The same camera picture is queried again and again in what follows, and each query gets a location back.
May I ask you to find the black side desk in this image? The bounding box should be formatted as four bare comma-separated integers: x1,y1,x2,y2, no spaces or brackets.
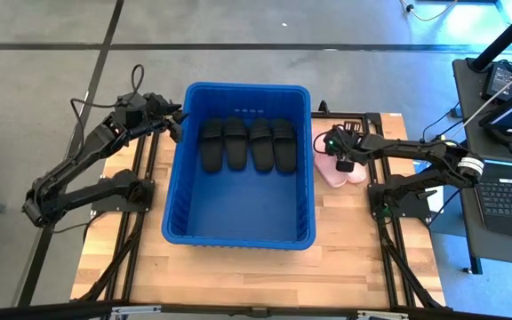
452,57,512,166
454,158,512,276

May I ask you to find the white paper sheet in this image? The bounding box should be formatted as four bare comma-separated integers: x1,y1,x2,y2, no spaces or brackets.
427,186,445,215

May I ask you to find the black aluminium table frame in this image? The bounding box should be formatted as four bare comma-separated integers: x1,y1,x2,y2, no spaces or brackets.
77,100,446,310

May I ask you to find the thin white cable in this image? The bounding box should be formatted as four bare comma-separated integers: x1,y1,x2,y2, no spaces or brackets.
462,60,512,129

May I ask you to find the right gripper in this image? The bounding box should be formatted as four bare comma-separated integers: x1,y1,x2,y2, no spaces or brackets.
325,120,366,173

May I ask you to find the black foreground beam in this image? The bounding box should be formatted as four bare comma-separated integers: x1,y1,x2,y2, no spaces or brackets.
0,300,512,320

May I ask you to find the black floor cable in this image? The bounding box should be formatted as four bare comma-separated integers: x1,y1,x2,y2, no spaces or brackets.
411,100,464,146

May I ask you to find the black power adapter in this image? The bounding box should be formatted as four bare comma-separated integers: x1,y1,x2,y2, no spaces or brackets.
481,60,512,102

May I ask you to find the white floor cable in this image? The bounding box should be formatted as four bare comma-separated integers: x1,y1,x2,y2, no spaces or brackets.
398,0,460,22

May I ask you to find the black diagonal pole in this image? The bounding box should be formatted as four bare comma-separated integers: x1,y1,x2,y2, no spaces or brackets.
468,0,512,73

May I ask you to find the silver beam bracket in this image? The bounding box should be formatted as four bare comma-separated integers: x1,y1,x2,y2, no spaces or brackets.
356,309,411,320
110,305,163,317

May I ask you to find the black laptop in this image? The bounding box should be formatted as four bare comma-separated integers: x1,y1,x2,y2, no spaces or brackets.
472,176,512,244

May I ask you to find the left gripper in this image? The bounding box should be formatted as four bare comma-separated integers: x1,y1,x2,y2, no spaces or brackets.
120,92,189,144

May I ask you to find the blue plastic bin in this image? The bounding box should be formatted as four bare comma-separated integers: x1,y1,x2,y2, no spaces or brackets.
161,81,317,251

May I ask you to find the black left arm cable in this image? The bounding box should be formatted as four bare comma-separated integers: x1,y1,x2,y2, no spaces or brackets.
68,63,146,150

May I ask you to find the black slide sandal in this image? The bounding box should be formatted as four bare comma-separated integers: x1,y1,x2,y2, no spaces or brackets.
198,117,226,174
248,116,276,173
271,117,299,174
222,116,249,172

